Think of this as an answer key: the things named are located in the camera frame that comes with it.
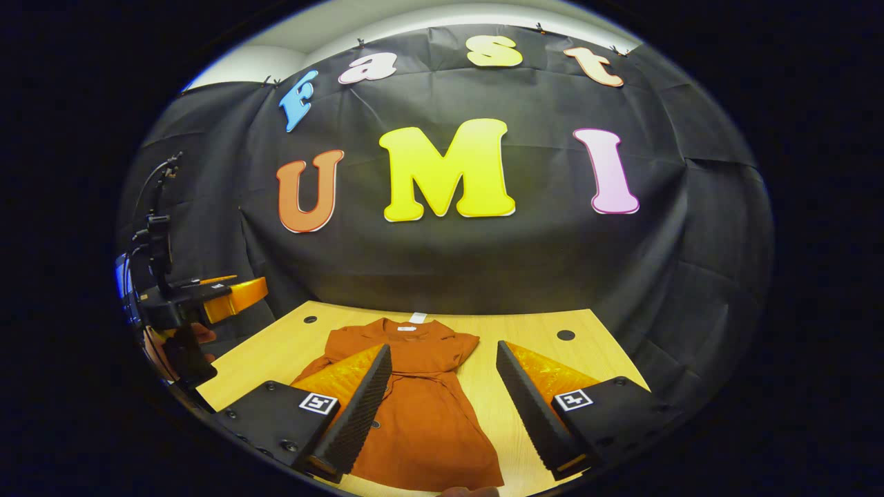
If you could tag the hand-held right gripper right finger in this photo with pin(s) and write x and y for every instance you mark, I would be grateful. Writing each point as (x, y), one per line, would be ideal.
(528, 411)

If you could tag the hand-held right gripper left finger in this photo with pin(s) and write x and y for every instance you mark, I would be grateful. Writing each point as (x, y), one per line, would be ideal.
(359, 414)

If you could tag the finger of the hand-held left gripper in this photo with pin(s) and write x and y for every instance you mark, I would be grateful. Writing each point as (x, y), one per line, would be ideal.
(238, 293)
(214, 280)

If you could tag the orange button-up garment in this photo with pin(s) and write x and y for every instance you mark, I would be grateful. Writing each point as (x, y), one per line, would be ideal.
(428, 428)

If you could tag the computer monitor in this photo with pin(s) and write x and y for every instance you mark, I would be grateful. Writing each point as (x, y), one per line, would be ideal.
(122, 276)

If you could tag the black backdrop cloth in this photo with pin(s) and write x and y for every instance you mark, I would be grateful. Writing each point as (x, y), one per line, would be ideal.
(483, 255)

